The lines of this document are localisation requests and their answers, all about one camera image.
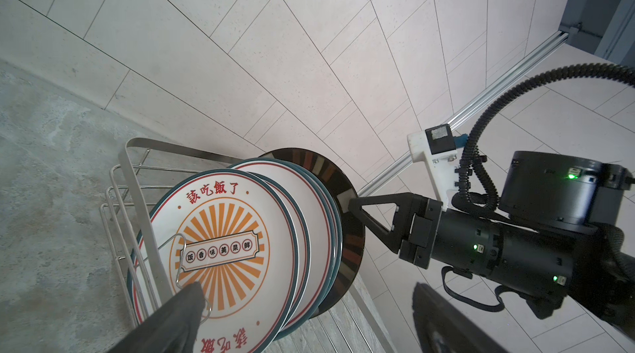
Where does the dark striped rim plate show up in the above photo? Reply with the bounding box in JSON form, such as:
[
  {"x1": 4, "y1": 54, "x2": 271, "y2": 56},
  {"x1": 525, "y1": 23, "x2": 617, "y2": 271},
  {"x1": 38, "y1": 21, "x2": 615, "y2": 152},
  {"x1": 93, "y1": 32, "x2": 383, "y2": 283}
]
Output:
[{"x1": 264, "y1": 148, "x2": 365, "y2": 315}]

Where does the front orange sunburst plate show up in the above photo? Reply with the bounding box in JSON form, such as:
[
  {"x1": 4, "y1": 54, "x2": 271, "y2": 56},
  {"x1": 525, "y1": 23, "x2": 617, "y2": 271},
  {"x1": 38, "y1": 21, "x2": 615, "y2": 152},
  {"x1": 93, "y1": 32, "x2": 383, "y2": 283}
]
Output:
[{"x1": 150, "y1": 169, "x2": 299, "y2": 352}]

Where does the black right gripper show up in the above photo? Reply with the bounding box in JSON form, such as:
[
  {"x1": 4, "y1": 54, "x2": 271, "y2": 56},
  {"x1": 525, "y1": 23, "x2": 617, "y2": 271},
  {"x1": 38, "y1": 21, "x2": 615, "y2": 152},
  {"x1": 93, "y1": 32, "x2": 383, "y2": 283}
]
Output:
[{"x1": 348, "y1": 193, "x2": 571, "y2": 303}]

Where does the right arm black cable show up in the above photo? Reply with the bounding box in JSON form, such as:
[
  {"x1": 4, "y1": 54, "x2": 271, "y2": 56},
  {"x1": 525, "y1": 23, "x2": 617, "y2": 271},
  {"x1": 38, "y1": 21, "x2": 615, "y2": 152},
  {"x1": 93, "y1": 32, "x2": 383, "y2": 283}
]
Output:
[{"x1": 452, "y1": 63, "x2": 635, "y2": 218}]

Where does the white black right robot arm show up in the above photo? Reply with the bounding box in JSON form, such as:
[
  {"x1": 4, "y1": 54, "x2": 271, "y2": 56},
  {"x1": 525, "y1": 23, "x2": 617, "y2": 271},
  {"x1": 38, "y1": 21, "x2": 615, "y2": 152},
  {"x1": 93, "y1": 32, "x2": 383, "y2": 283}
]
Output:
[{"x1": 348, "y1": 151, "x2": 634, "y2": 336}]

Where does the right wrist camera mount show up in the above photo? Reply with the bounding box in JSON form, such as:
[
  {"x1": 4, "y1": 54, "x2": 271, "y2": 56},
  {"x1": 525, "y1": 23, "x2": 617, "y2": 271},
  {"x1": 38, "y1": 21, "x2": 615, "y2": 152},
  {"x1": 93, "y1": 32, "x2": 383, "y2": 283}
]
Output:
[{"x1": 407, "y1": 124, "x2": 459, "y2": 211}]

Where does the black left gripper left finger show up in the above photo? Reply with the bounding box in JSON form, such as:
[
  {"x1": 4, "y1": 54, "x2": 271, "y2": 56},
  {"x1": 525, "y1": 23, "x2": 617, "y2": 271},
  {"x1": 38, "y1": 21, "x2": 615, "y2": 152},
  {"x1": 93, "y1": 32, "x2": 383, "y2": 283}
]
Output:
[{"x1": 109, "y1": 282, "x2": 206, "y2": 353}]

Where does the orange sunburst plate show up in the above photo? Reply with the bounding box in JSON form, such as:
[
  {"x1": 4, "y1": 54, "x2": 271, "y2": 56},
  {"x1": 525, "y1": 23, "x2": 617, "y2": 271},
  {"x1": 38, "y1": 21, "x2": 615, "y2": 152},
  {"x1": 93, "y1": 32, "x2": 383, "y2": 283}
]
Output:
[
  {"x1": 150, "y1": 169, "x2": 299, "y2": 352},
  {"x1": 255, "y1": 173, "x2": 312, "y2": 341}
]

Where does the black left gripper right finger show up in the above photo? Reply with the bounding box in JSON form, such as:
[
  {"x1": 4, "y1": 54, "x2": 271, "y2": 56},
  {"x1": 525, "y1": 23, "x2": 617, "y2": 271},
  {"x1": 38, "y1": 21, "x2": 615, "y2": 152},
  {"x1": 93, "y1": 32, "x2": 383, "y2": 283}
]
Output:
[{"x1": 413, "y1": 283, "x2": 506, "y2": 353}]

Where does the wire metal dish rack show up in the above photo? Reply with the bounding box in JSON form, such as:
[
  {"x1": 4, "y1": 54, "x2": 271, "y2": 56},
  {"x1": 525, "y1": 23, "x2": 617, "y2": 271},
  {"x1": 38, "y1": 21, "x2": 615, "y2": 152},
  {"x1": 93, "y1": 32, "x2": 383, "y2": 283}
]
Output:
[{"x1": 100, "y1": 138, "x2": 395, "y2": 352}]

